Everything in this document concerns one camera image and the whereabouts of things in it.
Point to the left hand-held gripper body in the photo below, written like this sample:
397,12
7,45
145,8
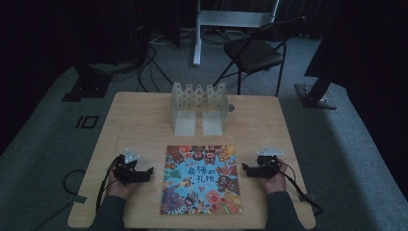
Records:
128,170

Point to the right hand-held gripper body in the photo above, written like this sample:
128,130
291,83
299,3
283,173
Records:
266,168

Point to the colourful picture book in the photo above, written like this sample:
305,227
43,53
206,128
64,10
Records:
201,179

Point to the person's right hand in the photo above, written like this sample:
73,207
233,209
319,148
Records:
275,183

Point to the person's left hand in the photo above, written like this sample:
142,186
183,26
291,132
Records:
120,189

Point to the grey tape strip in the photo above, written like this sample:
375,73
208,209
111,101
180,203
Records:
307,197
77,199

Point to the round grey table grommet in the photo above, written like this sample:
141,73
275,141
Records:
231,107

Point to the translucent expandable book rack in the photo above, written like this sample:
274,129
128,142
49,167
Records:
198,106

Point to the black folding chair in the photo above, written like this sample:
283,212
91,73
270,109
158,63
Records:
256,53

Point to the black stand with base plate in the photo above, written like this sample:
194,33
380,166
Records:
316,94
88,85

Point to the white metal desk frame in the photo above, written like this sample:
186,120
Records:
224,18

